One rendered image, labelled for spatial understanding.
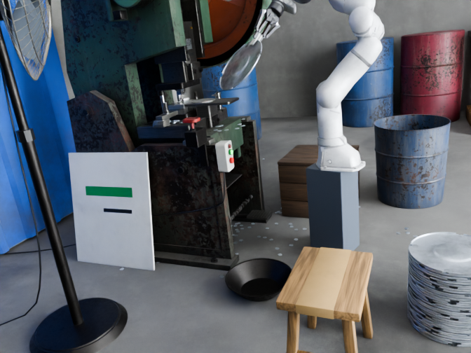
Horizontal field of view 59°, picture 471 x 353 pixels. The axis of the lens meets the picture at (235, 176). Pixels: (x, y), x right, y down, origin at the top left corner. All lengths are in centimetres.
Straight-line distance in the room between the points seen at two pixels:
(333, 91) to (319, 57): 351
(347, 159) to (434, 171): 81
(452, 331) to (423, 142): 118
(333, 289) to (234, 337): 53
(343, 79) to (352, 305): 99
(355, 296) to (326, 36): 429
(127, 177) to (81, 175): 30
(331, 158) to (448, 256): 66
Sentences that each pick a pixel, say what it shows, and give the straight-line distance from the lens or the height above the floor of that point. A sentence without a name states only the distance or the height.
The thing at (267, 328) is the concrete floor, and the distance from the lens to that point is 171.
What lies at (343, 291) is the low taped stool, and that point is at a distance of 131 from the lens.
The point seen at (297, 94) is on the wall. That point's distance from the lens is 545.
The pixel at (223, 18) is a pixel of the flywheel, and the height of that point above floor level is 118.
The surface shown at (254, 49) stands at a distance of 208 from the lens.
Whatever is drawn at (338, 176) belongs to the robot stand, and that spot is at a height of 43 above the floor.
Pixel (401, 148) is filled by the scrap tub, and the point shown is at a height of 38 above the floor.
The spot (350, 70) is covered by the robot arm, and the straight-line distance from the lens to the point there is 189.
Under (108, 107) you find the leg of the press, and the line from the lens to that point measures 217.
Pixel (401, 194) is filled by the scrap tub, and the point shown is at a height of 9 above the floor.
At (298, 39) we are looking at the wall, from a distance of 538.
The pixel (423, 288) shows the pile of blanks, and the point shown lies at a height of 19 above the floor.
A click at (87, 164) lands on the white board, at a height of 53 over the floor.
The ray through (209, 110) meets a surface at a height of 74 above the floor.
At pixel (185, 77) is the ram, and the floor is 91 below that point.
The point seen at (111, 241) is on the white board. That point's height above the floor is 13.
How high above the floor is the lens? 108
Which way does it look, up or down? 19 degrees down
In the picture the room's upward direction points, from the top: 7 degrees counter-clockwise
